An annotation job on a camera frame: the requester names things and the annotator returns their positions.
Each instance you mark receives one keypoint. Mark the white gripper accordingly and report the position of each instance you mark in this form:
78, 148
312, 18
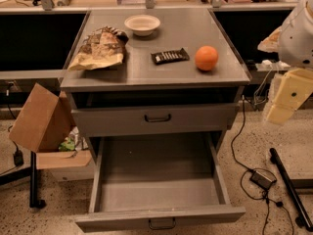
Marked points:
297, 41

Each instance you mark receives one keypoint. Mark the brown chip bag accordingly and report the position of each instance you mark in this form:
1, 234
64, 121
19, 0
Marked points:
103, 48

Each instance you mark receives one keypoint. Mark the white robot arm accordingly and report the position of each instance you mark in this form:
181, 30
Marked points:
293, 41

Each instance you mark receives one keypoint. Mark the closed grey top drawer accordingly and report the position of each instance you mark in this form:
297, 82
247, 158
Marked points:
154, 120

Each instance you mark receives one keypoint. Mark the grey drawer cabinet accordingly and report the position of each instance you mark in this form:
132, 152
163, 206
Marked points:
138, 82

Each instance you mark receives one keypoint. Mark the open grey middle drawer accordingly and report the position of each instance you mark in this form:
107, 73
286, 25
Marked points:
157, 182

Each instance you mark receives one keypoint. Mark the white power strip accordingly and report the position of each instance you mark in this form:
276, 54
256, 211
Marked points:
276, 65

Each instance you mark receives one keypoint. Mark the orange fruit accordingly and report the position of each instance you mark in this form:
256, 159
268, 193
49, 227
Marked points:
206, 58

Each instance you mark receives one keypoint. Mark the black power adapter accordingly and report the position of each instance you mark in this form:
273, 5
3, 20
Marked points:
264, 180

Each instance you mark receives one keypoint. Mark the black metal floor bar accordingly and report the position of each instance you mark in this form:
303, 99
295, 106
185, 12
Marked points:
303, 219

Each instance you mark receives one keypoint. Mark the black snack bar wrapper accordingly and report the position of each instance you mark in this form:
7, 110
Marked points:
171, 56

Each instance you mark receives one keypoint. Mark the white paper bowl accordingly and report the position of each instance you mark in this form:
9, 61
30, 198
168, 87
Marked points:
142, 25

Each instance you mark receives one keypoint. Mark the green crumpled wrapper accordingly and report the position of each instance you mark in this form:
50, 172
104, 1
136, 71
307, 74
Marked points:
67, 145

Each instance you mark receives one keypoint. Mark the brown cardboard box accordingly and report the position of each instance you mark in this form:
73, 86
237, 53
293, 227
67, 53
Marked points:
42, 125

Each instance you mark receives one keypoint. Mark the black stand leg left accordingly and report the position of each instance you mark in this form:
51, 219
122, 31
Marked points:
34, 201

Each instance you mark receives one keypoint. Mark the small black plug adapter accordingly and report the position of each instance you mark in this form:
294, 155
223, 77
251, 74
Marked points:
18, 158

